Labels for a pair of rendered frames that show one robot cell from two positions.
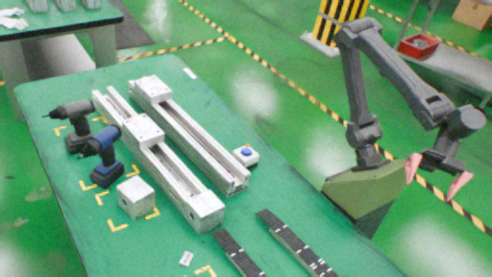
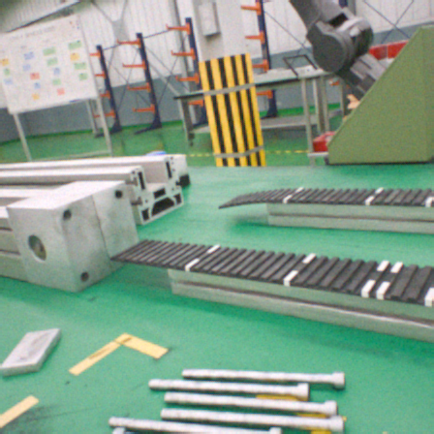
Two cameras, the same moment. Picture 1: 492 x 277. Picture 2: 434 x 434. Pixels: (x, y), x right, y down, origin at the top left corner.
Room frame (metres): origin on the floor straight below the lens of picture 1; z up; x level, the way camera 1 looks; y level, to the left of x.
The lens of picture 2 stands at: (0.37, -0.10, 0.97)
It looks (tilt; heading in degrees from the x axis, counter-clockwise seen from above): 17 degrees down; 343
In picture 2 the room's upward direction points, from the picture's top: 10 degrees counter-clockwise
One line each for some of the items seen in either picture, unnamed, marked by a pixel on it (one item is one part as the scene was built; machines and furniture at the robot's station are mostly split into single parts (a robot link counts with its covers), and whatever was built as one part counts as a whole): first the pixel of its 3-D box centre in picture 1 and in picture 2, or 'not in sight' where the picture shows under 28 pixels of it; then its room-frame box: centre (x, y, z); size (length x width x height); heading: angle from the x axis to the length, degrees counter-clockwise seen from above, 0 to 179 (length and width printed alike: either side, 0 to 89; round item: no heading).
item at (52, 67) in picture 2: not in sight; (54, 104); (7.05, -0.13, 0.97); 1.51 x 0.50 x 1.95; 50
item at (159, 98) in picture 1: (153, 91); not in sight; (1.59, 0.15, 0.87); 0.16 x 0.11 x 0.07; 35
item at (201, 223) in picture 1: (207, 211); (85, 228); (0.91, -0.10, 0.83); 0.12 x 0.09 x 0.10; 125
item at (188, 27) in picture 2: not in sight; (138, 83); (11.40, -2.09, 1.10); 3.30 x 0.90 x 2.20; 30
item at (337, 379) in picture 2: not in sight; (259, 376); (0.61, -0.18, 0.78); 0.11 x 0.01 x 0.01; 52
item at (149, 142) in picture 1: (142, 133); not in sight; (1.27, 0.17, 0.87); 0.16 x 0.11 x 0.07; 35
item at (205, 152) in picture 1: (182, 129); (17, 188); (1.38, 0.01, 0.82); 0.80 x 0.10 x 0.09; 35
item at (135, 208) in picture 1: (138, 195); not in sight; (0.96, 0.15, 0.83); 0.11 x 0.10 x 0.10; 134
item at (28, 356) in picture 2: (186, 259); (32, 351); (0.74, -0.03, 0.78); 0.05 x 0.03 x 0.01; 158
